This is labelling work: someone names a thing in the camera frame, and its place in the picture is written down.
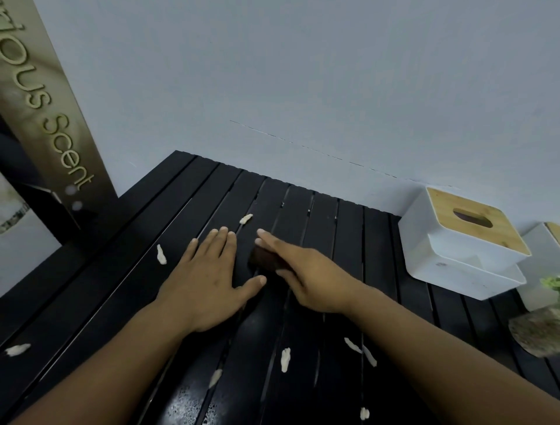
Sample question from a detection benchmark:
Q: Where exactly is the person's left hand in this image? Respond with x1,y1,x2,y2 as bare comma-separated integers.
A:
156,226,267,335

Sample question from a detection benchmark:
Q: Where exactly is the person's right hand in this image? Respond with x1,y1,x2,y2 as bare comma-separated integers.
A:
255,228,366,314

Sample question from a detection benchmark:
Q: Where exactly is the dark brown block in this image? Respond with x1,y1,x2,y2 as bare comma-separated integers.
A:
248,246,293,279

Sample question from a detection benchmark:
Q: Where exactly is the person's left forearm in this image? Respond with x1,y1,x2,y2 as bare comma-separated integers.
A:
8,298,195,425

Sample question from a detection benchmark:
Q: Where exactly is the person's right forearm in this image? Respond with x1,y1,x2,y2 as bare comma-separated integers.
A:
346,280,560,425

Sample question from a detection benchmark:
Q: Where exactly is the white tissue box wooden lid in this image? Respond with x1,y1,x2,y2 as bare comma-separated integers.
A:
398,186,533,301

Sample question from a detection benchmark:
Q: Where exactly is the brown printed standing banner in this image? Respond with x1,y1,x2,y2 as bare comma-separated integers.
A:
0,0,119,235

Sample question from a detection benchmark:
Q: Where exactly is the small white box wooden lid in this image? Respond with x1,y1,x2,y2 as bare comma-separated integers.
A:
520,222,560,312

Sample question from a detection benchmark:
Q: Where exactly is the grey stone plant pot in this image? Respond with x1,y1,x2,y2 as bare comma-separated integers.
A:
508,301,560,358

